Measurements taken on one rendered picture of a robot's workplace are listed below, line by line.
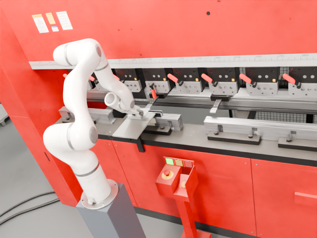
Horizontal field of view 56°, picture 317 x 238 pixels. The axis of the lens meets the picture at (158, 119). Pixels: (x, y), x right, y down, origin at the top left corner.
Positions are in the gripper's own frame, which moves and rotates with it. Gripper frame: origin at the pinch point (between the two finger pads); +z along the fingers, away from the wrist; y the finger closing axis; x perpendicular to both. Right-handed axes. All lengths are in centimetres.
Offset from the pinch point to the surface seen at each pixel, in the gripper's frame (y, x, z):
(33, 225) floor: 120, 101, 49
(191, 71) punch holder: -42, -21, -21
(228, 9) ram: -66, -41, -45
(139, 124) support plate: -5.5, 8.4, -4.0
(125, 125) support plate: 3.9, 9.8, -5.1
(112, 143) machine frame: 23.8, 21.0, 12.0
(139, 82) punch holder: -6.3, -16.1, -14.7
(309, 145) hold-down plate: -102, 9, 8
